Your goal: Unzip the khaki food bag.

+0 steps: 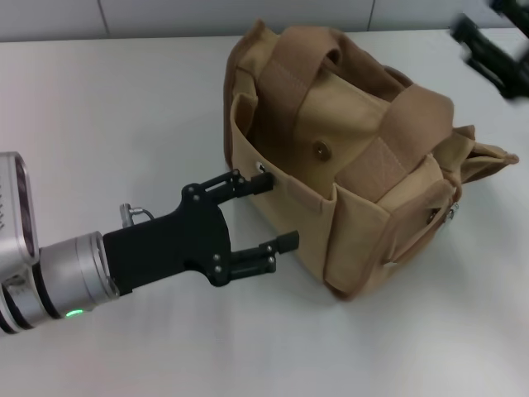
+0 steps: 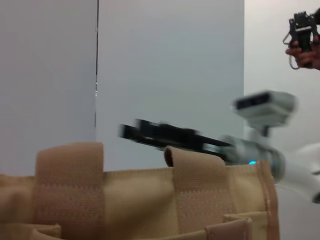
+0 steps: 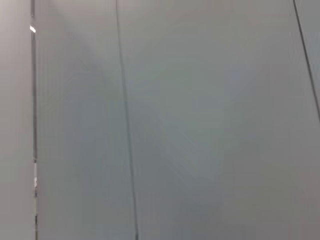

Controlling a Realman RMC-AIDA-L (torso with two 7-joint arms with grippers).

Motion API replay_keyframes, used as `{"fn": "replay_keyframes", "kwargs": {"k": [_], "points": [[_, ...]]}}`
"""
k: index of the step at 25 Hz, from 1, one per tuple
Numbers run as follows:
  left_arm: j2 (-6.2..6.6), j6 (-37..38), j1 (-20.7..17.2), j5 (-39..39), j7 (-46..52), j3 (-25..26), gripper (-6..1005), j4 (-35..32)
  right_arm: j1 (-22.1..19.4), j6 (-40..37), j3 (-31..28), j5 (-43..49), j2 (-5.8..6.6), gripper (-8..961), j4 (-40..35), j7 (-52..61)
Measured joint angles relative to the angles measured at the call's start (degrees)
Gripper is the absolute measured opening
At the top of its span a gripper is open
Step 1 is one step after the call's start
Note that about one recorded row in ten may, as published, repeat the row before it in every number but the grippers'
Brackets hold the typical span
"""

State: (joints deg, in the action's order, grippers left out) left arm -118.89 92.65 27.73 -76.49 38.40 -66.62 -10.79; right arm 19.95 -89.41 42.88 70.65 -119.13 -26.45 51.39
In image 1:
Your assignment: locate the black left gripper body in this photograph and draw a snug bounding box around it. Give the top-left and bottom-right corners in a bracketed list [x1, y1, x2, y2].
[102, 181, 233, 298]

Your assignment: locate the khaki canvas food bag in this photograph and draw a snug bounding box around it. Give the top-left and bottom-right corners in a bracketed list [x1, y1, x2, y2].
[224, 17, 520, 304]

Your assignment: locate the left wrist connector cable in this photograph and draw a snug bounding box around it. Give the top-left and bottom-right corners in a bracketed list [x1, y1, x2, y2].
[118, 202, 157, 227]

